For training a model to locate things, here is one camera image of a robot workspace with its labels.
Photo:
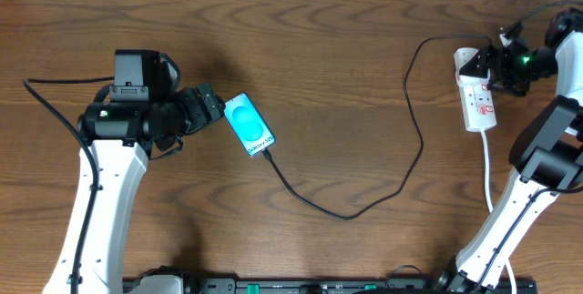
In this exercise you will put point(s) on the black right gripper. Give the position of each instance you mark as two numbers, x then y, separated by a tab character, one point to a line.
504	55

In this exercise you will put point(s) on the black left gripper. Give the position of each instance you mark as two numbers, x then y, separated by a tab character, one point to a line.
203	104

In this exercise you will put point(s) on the white power strip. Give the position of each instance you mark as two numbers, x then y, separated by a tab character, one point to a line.
476	98

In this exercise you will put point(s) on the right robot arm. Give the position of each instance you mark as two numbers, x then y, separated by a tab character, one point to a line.
543	166

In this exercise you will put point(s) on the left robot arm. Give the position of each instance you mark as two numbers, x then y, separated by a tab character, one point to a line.
141	108

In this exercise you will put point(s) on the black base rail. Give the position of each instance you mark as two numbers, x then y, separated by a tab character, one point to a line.
331	286

